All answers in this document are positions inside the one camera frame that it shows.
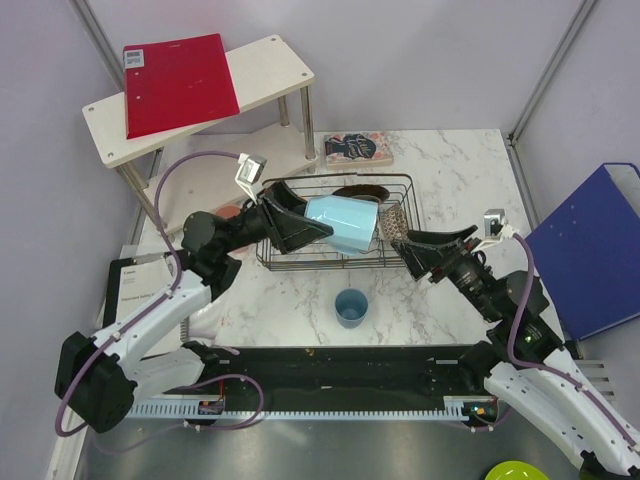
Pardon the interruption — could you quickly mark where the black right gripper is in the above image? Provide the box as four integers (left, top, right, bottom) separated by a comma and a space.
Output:
389, 224, 502, 322

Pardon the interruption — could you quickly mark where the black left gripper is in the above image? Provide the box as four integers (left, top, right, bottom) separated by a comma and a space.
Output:
219, 179, 338, 254

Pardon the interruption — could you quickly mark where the tall pink plastic cup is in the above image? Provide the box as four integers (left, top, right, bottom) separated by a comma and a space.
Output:
214, 203, 251, 259

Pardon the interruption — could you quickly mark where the light blue ceramic mug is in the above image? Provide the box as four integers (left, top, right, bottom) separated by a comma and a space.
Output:
305, 195, 378, 256

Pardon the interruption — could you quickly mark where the small blue cup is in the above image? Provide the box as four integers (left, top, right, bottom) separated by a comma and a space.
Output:
334, 289, 369, 329

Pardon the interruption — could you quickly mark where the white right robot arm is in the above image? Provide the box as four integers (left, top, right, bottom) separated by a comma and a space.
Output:
390, 223, 639, 479

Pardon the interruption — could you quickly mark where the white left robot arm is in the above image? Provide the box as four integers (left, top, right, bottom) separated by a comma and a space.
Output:
54, 181, 334, 433

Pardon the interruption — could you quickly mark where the brown patterned ceramic bowl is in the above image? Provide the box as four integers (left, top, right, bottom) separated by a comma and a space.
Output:
378, 203, 409, 242

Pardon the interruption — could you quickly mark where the dark brown plate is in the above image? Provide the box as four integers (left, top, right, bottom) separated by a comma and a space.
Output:
333, 184, 390, 205

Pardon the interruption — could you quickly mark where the paperback book with dark cover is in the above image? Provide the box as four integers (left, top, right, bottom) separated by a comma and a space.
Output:
324, 131, 394, 170

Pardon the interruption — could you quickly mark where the white two-tier shelf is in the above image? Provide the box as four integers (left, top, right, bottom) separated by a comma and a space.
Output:
82, 35, 316, 233

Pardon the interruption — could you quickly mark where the black clipboard with paper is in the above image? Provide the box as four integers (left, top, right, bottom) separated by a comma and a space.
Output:
99, 245, 175, 328

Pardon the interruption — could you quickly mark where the red folder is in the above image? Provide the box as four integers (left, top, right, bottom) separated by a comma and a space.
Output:
123, 33, 240, 139

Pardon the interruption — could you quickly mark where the green plastic bowl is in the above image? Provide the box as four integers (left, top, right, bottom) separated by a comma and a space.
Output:
484, 460, 549, 480

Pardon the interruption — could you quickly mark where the black wire dish rack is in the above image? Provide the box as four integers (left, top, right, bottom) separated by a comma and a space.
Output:
256, 173, 421, 271

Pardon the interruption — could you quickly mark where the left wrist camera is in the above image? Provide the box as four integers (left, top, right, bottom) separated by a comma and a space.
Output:
235, 153, 267, 201

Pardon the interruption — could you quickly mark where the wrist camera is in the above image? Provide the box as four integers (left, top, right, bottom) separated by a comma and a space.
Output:
473, 209, 520, 252
235, 153, 267, 201

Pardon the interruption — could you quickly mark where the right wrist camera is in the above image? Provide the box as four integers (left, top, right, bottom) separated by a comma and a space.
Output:
473, 209, 520, 252

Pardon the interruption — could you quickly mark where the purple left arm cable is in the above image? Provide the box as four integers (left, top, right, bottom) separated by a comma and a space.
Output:
53, 149, 246, 439

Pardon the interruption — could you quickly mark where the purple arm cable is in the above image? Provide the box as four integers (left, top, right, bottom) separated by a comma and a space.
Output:
53, 149, 246, 439
505, 232, 636, 459

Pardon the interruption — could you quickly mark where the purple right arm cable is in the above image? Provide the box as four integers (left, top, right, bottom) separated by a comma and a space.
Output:
505, 232, 636, 459

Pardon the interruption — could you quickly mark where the white slotted cable duct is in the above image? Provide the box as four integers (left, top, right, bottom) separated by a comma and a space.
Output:
126, 395, 500, 422

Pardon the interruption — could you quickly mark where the blue ring binder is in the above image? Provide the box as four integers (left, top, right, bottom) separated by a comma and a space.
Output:
526, 163, 639, 340

